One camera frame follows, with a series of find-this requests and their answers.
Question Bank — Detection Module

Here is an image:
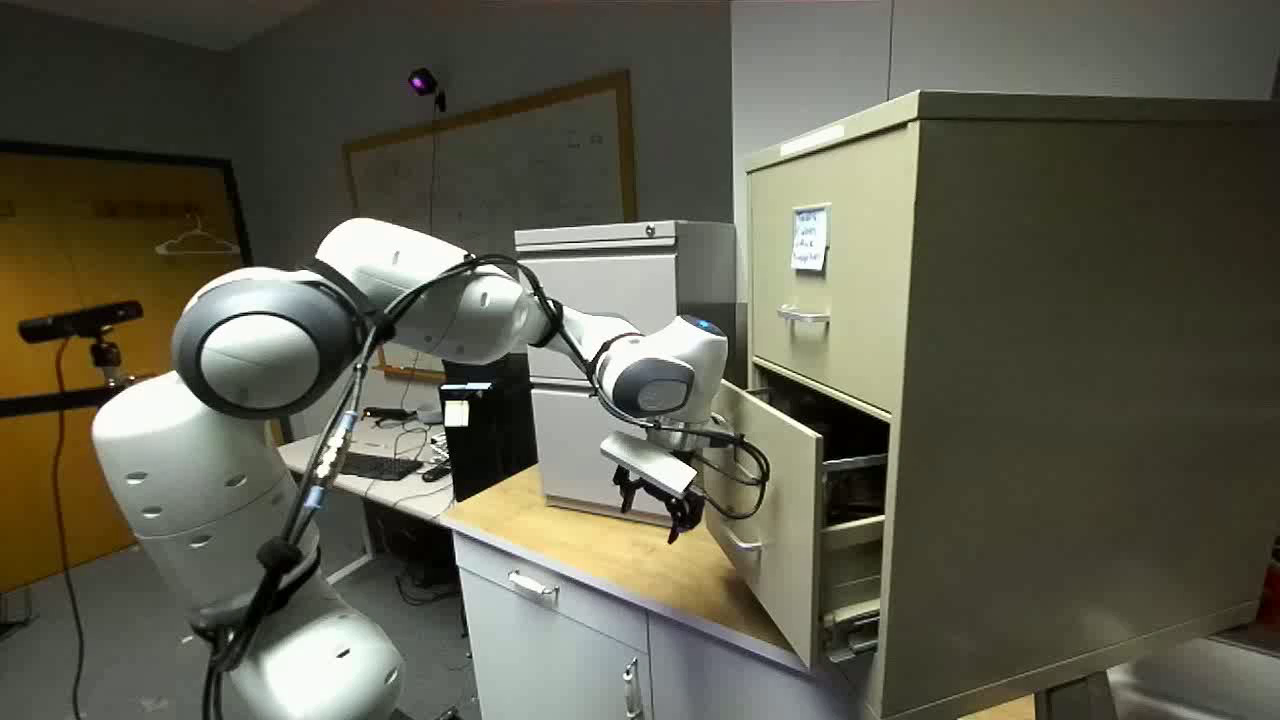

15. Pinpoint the wood-topped white base cabinet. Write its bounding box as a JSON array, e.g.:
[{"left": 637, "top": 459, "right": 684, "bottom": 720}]
[{"left": 444, "top": 463, "right": 872, "bottom": 720}]

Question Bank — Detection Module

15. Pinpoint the black stereo camera on tripod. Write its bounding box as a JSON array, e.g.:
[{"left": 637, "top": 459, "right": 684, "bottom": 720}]
[{"left": 15, "top": 297, "right": 148, "bottom": 393}]

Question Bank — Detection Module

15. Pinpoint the white clothes hanger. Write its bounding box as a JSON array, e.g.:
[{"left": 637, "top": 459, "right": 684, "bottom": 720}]
[{"left": 148, "top": 222, "right": 249, "bottom": 265}]

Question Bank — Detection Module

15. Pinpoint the beige top file drawer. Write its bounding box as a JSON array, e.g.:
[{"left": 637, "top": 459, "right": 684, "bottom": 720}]
[{"left": 743, "top": 122, "right": 926, "bottom": 420}]

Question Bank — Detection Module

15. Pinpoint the white paper drawer label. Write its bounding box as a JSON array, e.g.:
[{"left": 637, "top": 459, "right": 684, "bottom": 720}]
[{"left": 790, "top": 202, "right": 835, "bottom": 282}]

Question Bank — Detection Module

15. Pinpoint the black keyboard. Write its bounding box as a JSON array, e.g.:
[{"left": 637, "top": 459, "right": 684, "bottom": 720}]
[{"left": 335, "top": 449, "right": 430, "bottom": 484}]

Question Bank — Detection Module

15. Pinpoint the yellow door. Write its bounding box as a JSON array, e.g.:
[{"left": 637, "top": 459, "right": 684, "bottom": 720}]
[{"left": 0, "top": 142, "right": 258, "bottom": 597}]

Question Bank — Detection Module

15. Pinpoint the grey small file cabinet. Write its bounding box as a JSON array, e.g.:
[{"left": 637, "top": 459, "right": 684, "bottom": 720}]
[{"left": 511, "top": 215, "right": 739, "bottom": 524}]

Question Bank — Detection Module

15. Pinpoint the beige file drawer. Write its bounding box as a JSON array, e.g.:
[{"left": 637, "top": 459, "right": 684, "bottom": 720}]
[
  {"left": 703, "top": 375, "right": 891, "bottom": 672},
  {"left": 743, "top": 122, "right": 926, "bottom": 420}
]

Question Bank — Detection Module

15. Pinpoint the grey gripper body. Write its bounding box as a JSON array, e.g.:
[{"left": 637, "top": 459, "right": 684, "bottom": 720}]
[{"left": 596, "top": 431, "right": 708, "bottom": 509}]

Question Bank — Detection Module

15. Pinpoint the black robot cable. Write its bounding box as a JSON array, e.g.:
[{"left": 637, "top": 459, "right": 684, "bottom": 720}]
[{"left": 197, "top": 251, "right": 563, "bottom": 720}]

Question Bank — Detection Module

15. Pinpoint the beige bottom file drawer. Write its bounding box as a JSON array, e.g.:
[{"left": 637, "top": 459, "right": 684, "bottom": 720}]
[{"left": 703, "top": 375, "right": 891, "bottom": 672}]

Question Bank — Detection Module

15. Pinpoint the white desk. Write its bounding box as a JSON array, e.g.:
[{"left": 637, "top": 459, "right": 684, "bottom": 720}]
[{"left": 278, "top": 413, "right": 460, "bottom": 534}]

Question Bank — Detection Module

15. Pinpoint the purple-lit ceiling camera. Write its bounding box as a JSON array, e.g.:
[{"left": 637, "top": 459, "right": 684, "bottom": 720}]
[{"left": 403, "top": 63, "right": 454, "bottom": 115}]

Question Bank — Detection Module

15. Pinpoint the beige metal file cabinet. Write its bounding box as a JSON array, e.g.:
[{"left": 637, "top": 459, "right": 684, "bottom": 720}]
[{"left": 739, "top": 90, "right": 1280, "bottom": 720}]

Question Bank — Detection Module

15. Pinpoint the wood-framed whiteboard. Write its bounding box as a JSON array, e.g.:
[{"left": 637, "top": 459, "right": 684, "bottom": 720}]
[{"left": 339, "top": 67, "right": 642, "bottom": 271}]

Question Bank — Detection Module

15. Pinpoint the black computer tower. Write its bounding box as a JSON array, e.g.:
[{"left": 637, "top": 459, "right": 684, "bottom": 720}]
[{"left": 435, "top": 353, "right": 542, "bottom": 504}]

